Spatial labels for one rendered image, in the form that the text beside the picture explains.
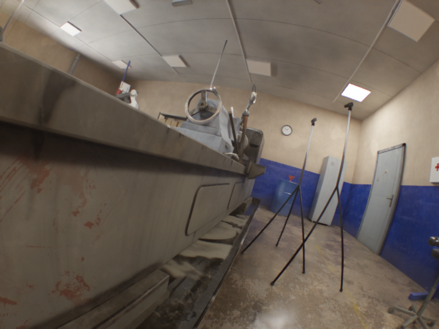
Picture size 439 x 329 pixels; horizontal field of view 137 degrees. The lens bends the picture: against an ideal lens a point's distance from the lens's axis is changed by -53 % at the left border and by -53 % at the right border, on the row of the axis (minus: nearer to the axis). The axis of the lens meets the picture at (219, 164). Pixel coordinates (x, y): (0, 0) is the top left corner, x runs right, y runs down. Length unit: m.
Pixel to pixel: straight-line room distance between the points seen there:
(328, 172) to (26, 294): 5.26
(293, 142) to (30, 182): 5.58
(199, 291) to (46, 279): 0.44
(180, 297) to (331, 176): 4.95
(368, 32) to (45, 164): 3.55
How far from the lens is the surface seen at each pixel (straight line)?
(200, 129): 1.08
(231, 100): 6.13
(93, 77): 8.71
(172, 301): 0.55
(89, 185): 0.25
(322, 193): 5.16
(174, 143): 0.33
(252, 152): 2.19
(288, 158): 5.52
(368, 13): 3.25
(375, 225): 4.27
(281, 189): 4.79
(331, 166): 5.24
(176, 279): 0.63
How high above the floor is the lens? 0.79
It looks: level
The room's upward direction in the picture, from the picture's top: 16 degrees clockwise
